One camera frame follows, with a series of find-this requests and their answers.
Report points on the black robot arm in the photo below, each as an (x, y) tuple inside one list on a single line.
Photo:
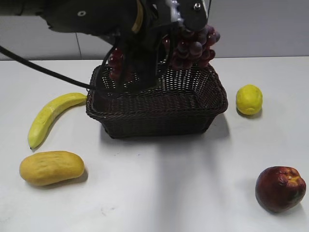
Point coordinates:
[(101, 18)]

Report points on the dark red apple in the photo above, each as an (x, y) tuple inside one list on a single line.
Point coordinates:
[(279, 188)]

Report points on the yellow banana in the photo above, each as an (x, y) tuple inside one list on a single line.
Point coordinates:
[(46, 116)]

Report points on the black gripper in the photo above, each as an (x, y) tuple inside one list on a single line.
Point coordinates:
[(142, 44)]

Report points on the purple grape bunch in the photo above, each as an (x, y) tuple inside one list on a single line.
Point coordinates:
[(191, 48)]

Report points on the yellow lemon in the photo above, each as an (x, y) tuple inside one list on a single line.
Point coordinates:
[(249, 100)]

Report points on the dark brown wicker basket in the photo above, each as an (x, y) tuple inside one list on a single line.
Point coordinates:
[(185, 102)]

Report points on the yellow mango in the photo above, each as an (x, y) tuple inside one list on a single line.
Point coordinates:
[(45, 168)]

